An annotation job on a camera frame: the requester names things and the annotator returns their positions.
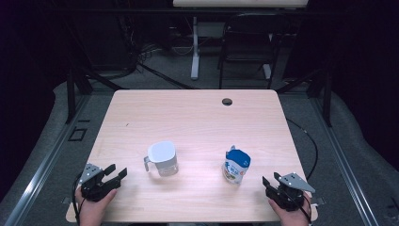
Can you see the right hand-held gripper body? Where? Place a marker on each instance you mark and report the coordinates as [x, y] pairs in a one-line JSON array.
[[287, 196]]

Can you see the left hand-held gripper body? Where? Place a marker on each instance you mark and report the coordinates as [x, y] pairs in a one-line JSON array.
[[94, 188]]

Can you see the blue and white milk pouch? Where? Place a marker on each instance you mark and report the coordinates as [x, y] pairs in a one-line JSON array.
[[236, 166]]

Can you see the clear pitcher with grey lid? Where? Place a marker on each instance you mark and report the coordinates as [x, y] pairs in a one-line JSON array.
[[163, 158]]

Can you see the person's right hand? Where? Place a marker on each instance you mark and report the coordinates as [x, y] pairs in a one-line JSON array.
[[290, 216]]

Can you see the person's left hand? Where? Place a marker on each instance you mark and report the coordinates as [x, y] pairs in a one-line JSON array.
[[92, 210]]

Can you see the grey tape strip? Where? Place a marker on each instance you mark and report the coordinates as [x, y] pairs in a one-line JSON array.
[[66, 200], [319, 201]]

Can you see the black metal stand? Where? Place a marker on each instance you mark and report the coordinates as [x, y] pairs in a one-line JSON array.
[[327, 100], [71, 94]]

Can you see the dark round table grommet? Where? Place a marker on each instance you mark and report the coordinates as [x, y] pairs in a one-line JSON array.
[[227, 101]]

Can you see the black folding chair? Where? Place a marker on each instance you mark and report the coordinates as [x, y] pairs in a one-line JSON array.
[[251, 47]]

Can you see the white desk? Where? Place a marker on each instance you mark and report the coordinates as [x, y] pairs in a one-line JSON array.
[[195, 56]]

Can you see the metal floor rail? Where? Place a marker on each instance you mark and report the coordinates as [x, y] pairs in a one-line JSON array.
[[342, 160], [47, 160]]

